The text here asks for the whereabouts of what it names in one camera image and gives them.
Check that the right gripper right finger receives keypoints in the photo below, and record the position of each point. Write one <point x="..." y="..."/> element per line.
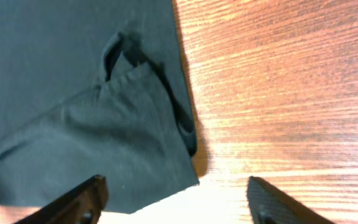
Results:
<point x="269" y="205"/>

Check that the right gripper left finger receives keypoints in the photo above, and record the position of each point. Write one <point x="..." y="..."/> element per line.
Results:
<point x="81" y="205"/>

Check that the black t-shirt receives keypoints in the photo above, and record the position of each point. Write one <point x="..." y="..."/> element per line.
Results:
<point x="93" y="87"/>

